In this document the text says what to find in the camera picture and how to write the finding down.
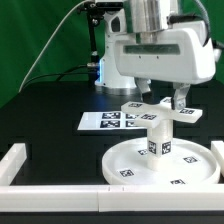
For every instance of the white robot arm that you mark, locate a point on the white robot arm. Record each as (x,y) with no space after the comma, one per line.
(151,40)

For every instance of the white left fence bar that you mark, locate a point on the white left fence bar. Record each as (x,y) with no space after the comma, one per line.
(11,163)

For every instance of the white cross-shaped table base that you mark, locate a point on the white cross-shaped table base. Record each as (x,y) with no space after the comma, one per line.
(151,116)

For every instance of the white sheet with markers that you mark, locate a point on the white sheet with markers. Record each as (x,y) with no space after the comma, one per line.
(112,120)

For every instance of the white front fence bar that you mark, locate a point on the white front fence bar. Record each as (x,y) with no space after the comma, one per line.
(103,198)

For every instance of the white round table top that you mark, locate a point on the white round table top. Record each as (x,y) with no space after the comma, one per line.
(132,162)

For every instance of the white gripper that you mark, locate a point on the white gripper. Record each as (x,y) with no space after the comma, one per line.
(179,55)

